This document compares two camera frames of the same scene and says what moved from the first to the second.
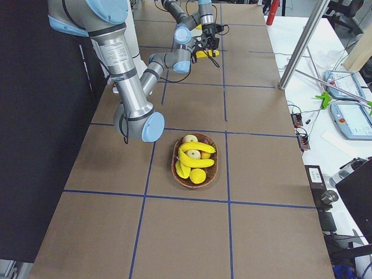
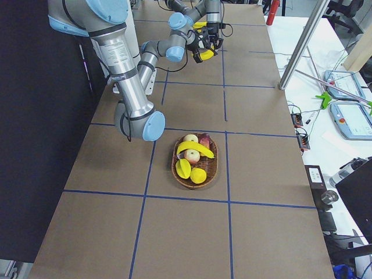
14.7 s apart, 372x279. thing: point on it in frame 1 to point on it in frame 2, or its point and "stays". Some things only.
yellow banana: x=193 y=163 to x=192 y=145
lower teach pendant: x=353 y=120 stays
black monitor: x=356 y=190 stays
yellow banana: x=196 y=145 to x=207 y=54
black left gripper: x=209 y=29 stays
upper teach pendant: x=350 y=82 stays
